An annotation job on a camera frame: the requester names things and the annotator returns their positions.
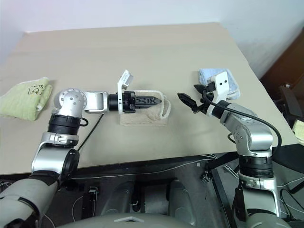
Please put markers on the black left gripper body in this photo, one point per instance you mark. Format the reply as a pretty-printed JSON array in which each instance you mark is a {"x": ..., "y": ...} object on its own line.
[{"x": 129, "y": 103}]

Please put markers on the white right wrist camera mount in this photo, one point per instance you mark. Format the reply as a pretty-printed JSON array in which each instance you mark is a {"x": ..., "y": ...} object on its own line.
[{"x": 224, "y": 83}]

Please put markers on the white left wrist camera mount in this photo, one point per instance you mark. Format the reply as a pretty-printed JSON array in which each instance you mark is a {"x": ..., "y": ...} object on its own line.
[{"x": 123, "y": 80}]

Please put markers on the light green folded towel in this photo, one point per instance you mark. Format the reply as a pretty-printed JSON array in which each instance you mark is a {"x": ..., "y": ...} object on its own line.
[{"x": 21, "y": 102}]

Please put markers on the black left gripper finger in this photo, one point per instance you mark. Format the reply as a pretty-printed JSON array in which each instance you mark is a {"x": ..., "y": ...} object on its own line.
[
  {"x": 148, "y": 103},
  {"x": 149, "y": 96}
]

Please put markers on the pale yellow folded cloth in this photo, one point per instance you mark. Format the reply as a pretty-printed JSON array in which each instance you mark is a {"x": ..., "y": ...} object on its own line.
[{"x": 299, "y": 131}]

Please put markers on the small black plug box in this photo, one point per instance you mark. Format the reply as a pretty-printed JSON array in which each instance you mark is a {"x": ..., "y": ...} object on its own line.
[{"x": 93, "y": 193}]

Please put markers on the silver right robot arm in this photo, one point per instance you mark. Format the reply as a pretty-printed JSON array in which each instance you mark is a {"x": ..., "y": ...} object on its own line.
[{"x": 256, "y": 137}]

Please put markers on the black table frame strut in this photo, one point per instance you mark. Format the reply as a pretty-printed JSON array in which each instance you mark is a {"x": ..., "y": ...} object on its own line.
[{"x": 219, "y": 187}]

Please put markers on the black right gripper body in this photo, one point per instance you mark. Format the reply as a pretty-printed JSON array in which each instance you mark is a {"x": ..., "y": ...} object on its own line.
[{"x": 206, "y": 102}]

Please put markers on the light blue folded towel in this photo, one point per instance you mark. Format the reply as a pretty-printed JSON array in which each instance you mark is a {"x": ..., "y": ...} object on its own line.
[{"x": 206, "y": 73}]

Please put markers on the grey rounded robot leg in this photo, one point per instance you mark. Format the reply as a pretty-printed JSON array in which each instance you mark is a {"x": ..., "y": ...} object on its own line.
[
  {"x": 123, "y": 194},
  {"x": 173, "y": 197}
]

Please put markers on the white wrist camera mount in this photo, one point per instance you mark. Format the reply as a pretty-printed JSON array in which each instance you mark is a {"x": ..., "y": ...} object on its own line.
[
  {"x": 123, "y": 80},
  {"x": 224, "y": 83}
]

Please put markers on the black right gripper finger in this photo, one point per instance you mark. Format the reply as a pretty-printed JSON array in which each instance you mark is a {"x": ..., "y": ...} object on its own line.
[
  {"x": 188, "y": 101},
  {"x": 200, "y": 89}
]

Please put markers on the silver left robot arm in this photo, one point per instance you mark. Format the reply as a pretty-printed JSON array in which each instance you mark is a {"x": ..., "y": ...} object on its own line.
[{"x": 71, "y": 99}]

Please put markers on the grey robot torso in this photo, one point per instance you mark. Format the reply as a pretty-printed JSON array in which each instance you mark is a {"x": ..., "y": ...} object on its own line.
[{"x": 128, "y": 221}]

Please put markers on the dark chair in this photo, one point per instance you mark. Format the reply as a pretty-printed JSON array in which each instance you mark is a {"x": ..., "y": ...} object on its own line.
[{"x": 291, "y": 102}]

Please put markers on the brown wooden cabinet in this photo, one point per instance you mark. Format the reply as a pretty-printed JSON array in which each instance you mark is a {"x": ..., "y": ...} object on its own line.
[{"x": 287, "y": 61}]

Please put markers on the beige ribbed towel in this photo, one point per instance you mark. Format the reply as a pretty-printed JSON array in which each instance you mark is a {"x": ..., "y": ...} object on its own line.
[{"x": 142, "y": 118}]

